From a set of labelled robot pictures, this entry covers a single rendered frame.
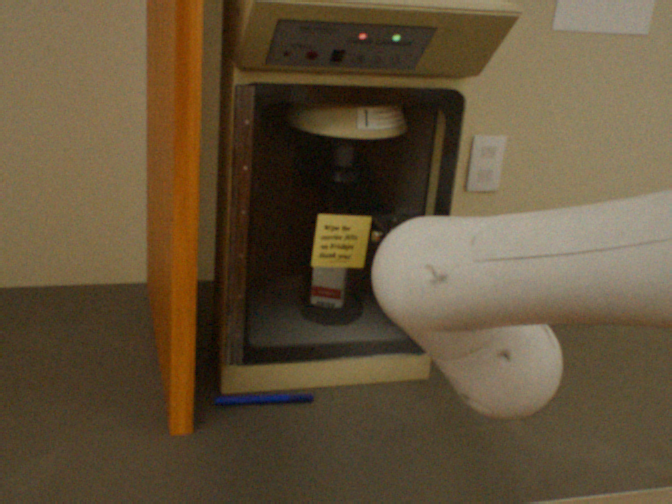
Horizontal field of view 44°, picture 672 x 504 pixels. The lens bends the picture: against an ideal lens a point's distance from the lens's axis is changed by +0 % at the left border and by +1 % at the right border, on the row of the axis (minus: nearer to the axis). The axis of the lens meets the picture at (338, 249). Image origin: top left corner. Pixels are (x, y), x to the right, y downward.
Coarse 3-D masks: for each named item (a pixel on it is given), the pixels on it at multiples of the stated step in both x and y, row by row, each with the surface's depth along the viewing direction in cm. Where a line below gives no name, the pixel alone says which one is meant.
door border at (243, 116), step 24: (240, 96) 104; (240, 120) 105; (240, 144) 106; (240, 168) 107; (240, 192) 108; (240, 216) 110; (240, 240) 111; (240, 264) 112; (240, 288) 114; (240, 312) 115; (240, 336) 116; (240, 360) 118
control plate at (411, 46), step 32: (288, 32) 96; (320, 32) 96; (352, 32) 97; (384, 32) 98; (416, 32) 99; (288, 64) 101; (320, 64) 102; (352, 64) 103; (384, 64) 104; (416, 64) 105
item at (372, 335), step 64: (256, 128) 106; (320, 128) 108; (384, 128) 110; (448, 128) 113; (256, 192) 109; (320, 192) 112; (384, 192) 114; (448, 192) 117; (256, 256) 113; (256, 320) 116; (320, 320) 119; (384, 320) 122
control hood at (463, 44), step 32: (256, 0) 90; (288, 0) 91; (320, 0) 92; (352, 0) 93; (384, 0) 94; (416, 0) 95; (448, 0) 97; (480, 0) 100; (256, 32) 95; (448, 32) 100; (480, 32) 101; (256, 64) 101; (448, 64) 106; (480, 64) 107
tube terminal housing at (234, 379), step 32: (224, 0) 109; (224, 32) 110; (224, 64) 110; (224, 96) 111; (224, 128) 112; (224, 160) 112; (224, 192) 113; (224, 224) 114; (224, 256) 114; (224, 288) 115; (224, 320) 116; (224, 352) 118; (224, 384) 120; (256, 384) 121; (288, 384) 123; (320, 384) 124; (352, 384) 126
